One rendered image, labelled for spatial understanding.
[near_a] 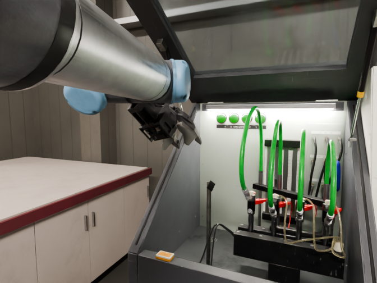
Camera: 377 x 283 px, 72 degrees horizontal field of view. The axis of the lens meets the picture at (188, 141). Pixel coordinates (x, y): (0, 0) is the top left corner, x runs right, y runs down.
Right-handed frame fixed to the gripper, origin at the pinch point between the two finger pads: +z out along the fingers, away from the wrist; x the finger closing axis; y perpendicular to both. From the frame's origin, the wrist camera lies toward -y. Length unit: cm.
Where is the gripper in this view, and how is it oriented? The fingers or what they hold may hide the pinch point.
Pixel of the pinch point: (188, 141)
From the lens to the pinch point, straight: 73.4
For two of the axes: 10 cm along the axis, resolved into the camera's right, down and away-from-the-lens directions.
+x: 7.9, -1.6, -5.9
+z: 5.4, 6.5, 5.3
